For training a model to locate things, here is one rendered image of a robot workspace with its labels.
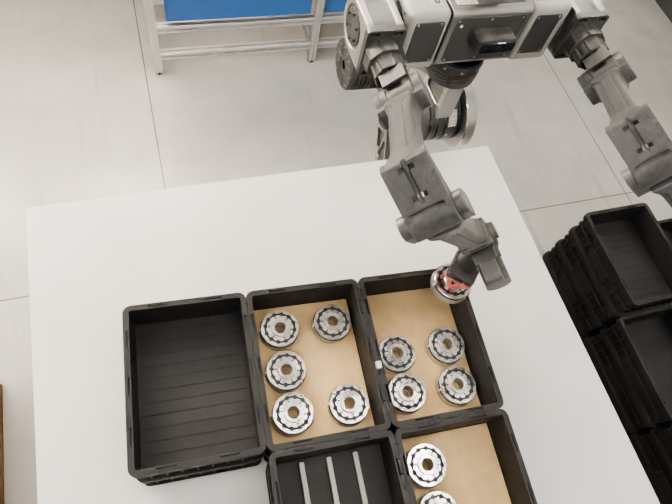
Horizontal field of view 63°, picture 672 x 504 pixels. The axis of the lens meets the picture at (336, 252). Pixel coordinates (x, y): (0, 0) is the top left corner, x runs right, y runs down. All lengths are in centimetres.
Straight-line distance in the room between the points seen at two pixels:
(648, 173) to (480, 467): 84
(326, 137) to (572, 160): 139
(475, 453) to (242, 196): 105
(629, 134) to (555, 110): 253
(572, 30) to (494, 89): 210
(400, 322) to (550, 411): 54
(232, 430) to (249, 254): 57
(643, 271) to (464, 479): 131
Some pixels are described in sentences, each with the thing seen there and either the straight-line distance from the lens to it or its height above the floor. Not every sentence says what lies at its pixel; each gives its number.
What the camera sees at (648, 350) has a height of 38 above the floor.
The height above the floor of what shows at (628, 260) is 49.
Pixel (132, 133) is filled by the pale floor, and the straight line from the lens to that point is 295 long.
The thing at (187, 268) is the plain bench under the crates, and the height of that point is 70.
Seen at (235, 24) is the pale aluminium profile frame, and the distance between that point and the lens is 303.
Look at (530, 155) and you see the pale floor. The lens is 329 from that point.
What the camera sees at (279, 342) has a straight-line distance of 147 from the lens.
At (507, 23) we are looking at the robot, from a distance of 136.
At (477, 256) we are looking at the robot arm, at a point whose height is 124.
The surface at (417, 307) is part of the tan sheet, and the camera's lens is 161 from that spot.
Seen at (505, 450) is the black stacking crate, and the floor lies 88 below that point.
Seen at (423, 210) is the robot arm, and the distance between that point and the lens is 83.
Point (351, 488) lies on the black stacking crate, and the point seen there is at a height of 83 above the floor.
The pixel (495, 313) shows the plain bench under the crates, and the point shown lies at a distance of 185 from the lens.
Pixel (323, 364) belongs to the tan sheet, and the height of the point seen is 83.
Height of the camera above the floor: 225
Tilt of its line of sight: 61 degrees down
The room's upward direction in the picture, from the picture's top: 19 degrees clockwise
